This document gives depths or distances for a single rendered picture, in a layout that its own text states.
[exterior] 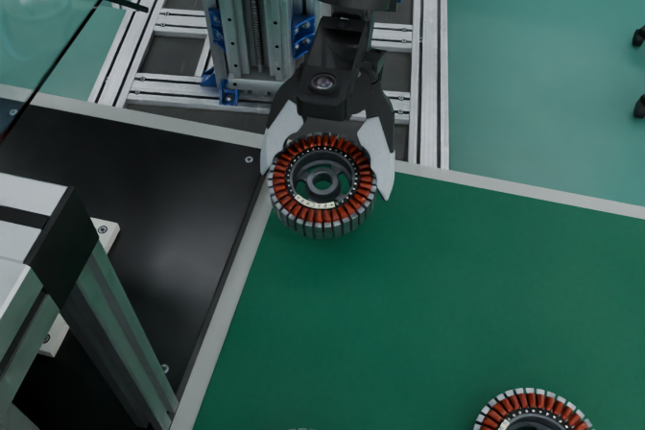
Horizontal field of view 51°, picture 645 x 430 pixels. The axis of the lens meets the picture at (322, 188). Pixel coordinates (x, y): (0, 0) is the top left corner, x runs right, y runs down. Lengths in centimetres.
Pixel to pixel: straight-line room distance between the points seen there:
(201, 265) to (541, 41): 166
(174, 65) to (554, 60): 111
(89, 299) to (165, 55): 141
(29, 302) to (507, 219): 56
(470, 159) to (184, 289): 123
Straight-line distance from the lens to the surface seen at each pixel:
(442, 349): 69
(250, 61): 148
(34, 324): 35
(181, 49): 180
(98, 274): 43
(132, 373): 52
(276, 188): 68
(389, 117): 66
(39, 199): 35
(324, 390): 67
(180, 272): 71
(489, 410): 64
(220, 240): 73
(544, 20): 229
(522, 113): 197
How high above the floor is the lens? 137
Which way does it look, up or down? 53 degrees down
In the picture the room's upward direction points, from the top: straight up
